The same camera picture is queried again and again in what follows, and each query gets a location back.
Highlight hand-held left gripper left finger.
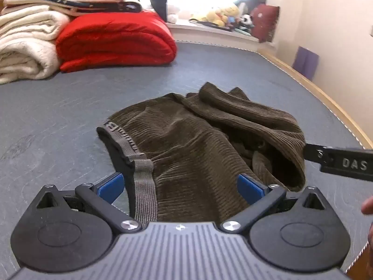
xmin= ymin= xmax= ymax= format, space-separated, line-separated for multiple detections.
xmin=36 ymin=173 xmax=143 ymax=234

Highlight olive brown corduroy pants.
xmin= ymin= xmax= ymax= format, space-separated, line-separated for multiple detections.
xmin=97 ymin=82 xmax=306 ymax=226

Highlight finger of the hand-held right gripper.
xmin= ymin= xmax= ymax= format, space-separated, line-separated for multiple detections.
xmin=303 ymin=143 xmax=373 ymax=181

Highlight panda plush toy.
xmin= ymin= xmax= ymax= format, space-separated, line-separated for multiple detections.
xmin=239 ymin=14 xmax=253 ymax=32

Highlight maroon pillow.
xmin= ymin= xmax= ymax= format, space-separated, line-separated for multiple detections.
xmin=250 ymin=4 xmax=280 ymax=44

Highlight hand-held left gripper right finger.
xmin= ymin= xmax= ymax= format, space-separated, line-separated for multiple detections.
xmin=220 ymin=174 xmax=327 ymax=234

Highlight dark patterned folded blanket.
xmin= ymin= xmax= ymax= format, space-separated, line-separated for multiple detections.
xmin=3 ymin=0 xmax=143 ymax=16

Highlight yellow plush toy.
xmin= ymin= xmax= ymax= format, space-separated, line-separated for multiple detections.
xmin=189 ymin=4 xmax=241 ymax=27

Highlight cream fuzzy folded blanket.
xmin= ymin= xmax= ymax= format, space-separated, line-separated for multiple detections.
xmin=0 ymin=4 xmax=72 ymax=85

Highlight grey quilted mattress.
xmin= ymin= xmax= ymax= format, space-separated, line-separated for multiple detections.
xmin=0 ymin=41 xmax=373 ymax=275

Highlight person's right hand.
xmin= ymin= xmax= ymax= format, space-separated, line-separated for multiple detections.
xmin=361 ymin=196 xmax=373 ymax=250

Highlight purple paper sheet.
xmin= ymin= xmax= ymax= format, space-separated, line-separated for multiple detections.
xmin=292 ymin=47 xmax=319 ymax=81

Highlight red folded blanket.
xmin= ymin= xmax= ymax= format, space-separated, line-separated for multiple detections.
xmin=55 ymin=10 xmax=177 ymax=73

